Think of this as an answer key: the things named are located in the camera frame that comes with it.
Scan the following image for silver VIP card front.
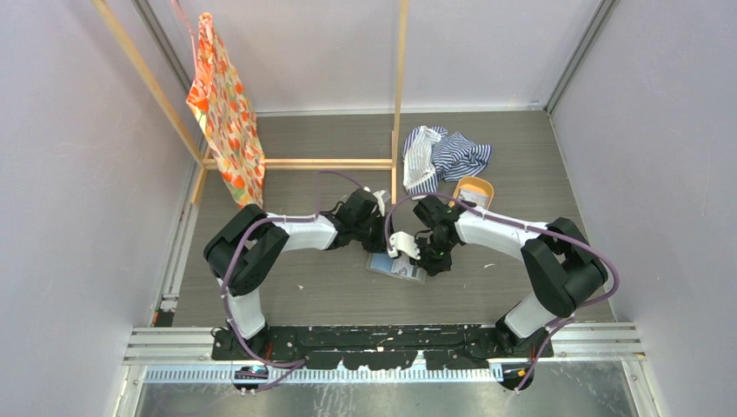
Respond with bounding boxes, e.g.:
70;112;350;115
390;257;419;281

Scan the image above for clear grey card holder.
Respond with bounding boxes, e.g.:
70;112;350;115
366;253;427;284

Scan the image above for yellow oval tray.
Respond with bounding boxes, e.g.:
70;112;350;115
453;176;495;209

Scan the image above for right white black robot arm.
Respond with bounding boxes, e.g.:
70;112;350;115
413;195;608;357

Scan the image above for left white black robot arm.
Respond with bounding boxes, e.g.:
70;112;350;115
203;188;390;360

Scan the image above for blue white striped cloth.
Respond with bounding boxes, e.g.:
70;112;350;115
402;125;493;195

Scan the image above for orange floral cloth bag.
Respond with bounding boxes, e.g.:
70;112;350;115
186;12;265;208

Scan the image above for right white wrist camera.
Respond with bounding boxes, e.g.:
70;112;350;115
387;232;421;260

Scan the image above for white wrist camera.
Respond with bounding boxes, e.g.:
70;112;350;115
387;232;421;260
372;189;391;216

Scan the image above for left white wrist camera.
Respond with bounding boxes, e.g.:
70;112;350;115
372;189;391;216

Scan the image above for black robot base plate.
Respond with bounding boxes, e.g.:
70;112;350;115
210;324;554;371

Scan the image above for wooden rack frame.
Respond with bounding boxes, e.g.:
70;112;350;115
91;0;409;204

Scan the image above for aluminium rail frame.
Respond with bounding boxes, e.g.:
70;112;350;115
114;322;662;416

